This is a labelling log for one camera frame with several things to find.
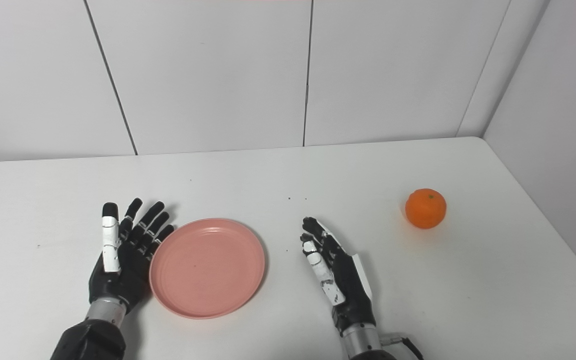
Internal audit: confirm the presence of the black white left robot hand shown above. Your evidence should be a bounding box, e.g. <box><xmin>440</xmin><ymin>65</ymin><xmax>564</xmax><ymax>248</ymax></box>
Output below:
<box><xmin>88</xmin><ymin>198</ymin><xmax>175</xmax><ymax>315</ymax></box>

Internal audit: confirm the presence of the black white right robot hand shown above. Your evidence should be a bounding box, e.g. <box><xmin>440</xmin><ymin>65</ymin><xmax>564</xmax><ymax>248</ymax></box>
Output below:
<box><xmin>300</xmin><ymin>216</ymin><xmax>378</xmax><ymax>336</ymax></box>

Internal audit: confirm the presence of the pink round plate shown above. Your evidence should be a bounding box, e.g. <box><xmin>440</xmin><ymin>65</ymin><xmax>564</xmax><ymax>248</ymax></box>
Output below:
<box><xmin>149</xmin><ymin>218</ymin><xmax>266</xmax><ymax>320</ymax></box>

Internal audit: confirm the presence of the orange fruit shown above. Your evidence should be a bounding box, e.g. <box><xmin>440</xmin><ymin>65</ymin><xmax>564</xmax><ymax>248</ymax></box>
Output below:
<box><xmin>405</xmin><ymin>188</ymin><xmax>448</xmax><ymax>230</ymax></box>

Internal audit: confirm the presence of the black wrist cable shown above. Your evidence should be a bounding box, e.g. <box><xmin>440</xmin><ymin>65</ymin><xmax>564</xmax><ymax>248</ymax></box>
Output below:
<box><xmin>380</xmin><ymin>334</ymin><xmax>425</xmax><ymax>360</ymax></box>

